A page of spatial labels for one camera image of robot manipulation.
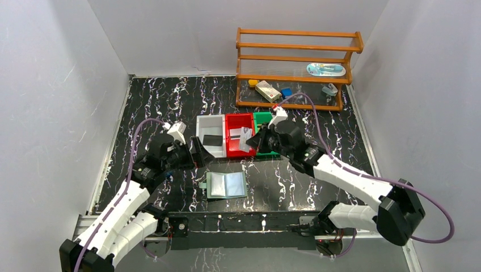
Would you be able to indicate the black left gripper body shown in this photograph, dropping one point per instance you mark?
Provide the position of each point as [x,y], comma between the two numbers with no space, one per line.
[189,152]

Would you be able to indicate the white plastic bin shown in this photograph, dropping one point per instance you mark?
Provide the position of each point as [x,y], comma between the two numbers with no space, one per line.
[214,125]

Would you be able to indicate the silver grey card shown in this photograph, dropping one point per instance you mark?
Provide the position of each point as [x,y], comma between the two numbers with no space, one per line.
[235,133]

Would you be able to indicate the white tape dispenser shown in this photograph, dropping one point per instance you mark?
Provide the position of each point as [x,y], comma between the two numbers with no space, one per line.
[330,89]

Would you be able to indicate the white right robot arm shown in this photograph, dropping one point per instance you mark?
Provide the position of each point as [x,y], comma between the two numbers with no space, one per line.
[392,211]

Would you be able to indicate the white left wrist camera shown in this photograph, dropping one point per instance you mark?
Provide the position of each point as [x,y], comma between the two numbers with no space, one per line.
[176,130]

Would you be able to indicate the small blue block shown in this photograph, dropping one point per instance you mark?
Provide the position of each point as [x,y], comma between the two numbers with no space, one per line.
[286,92]

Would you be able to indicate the white cardboard box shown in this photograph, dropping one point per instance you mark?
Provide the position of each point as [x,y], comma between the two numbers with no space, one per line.
[267,91]

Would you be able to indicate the teal packaged tool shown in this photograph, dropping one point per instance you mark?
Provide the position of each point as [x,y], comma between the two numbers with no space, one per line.
[325,70]

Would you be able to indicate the grey-green card holder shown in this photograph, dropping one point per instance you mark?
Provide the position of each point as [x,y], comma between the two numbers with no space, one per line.
[224,185]

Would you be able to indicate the green plastic bin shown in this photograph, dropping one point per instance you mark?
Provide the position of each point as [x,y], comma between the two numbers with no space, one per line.
[259,119]

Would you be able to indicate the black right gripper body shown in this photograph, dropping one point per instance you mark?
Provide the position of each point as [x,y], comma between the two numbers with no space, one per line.
[274,144]

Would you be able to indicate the light blue card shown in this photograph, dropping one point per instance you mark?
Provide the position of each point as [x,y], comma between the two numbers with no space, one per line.
[245,135]

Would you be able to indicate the red plastic bin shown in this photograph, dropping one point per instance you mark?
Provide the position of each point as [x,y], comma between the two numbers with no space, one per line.
[234,121]

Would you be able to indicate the orange wooden shelf rack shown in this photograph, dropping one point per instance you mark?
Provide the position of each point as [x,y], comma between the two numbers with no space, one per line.
[280,57]

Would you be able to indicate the black card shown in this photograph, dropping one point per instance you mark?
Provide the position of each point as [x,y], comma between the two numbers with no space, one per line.
[212,140]

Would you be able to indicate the small yellow block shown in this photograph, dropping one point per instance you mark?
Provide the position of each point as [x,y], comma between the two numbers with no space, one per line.
[252,83]

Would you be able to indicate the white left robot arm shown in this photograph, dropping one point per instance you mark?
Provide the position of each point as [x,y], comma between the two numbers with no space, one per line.
[127,220]

